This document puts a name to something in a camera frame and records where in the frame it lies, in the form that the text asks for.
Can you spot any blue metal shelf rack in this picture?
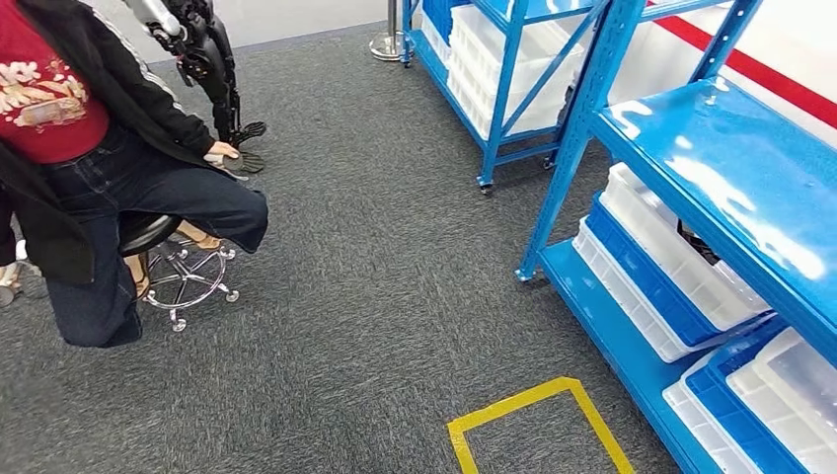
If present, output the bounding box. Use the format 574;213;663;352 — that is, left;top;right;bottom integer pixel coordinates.
514;0;837;474
400;0;617;197

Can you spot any black plastic plate part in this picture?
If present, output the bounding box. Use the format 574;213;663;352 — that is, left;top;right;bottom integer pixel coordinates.
676;220;724;267

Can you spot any large white plastic crate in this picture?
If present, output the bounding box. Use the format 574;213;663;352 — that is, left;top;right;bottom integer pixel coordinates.
447;5;586;141

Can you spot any blue plastic crate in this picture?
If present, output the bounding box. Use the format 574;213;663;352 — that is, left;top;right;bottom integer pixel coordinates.
683;319;837;474
583;193;777;349

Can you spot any black stool with chrome base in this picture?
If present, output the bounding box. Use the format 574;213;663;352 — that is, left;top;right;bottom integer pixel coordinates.
117;214;241;334

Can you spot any white car body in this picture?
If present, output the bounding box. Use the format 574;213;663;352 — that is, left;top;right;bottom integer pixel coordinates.
606;0;837;150

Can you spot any person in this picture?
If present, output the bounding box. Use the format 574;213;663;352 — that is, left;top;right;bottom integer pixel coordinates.
0;0;270;349

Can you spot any silver barrier post base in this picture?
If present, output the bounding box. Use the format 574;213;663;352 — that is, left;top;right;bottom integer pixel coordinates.
369;0;412;63

